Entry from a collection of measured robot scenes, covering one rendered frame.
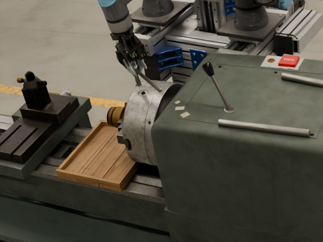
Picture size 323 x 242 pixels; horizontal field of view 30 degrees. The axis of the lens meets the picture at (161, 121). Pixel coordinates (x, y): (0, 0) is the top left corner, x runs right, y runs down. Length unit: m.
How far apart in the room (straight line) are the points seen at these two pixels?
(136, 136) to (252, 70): 0.46
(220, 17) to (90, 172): 0.95
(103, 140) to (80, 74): 2.43
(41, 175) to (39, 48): 3.12
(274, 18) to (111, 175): 0.97
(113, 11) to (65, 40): 3.78
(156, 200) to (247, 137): 0.58
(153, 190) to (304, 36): 0.98
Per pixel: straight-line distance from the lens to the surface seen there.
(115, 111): 2.30
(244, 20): 2.59
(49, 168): 2.54
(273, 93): 2.00
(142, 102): 2.12
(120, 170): 2.38
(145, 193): 2.28
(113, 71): 4.88
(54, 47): 5.51
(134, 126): 2.11
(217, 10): 2.78
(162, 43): 2.86
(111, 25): 1.86
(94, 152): 2.51
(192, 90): 2.07
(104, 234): 2.64
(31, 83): 2.59
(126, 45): 1.88
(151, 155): 2.14
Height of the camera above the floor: 2.35
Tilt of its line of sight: 34 degrees down
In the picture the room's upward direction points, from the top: 12 degrees counter-clockwise
